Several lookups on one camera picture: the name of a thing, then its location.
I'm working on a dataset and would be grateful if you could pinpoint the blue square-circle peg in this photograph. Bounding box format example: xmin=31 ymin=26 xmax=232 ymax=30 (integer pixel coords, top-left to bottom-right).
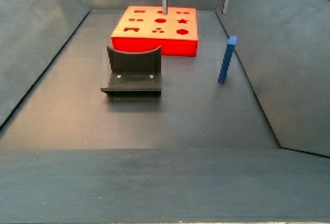
xmin=218 ymin=36 xmax=238 ymax=84

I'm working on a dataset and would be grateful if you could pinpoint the red shape-sorter board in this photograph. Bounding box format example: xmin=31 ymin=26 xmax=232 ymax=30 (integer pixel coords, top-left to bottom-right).
xmin=110 ymin=6 xmax=199 ymax=57

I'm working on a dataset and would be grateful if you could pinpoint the black curved bracket stand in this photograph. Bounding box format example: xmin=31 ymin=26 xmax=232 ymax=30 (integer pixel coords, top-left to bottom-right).
xmin=101 ymin=47 xmax=162 ymax=95

